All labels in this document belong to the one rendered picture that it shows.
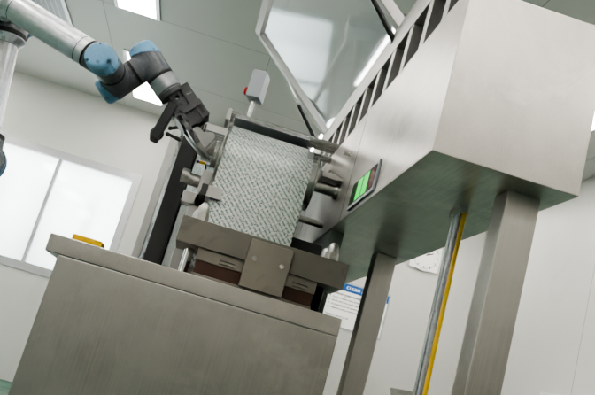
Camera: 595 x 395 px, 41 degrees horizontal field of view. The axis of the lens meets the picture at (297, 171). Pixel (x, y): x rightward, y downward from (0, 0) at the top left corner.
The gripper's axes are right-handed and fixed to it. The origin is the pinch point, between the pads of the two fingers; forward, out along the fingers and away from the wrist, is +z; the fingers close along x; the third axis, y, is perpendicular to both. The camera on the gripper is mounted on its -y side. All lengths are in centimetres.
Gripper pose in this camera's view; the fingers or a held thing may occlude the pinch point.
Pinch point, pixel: (204, 158)
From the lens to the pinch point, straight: 211.9
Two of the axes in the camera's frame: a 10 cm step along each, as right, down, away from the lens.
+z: 5.6, 8.3, -0.9
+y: 8.2, -5.2, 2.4
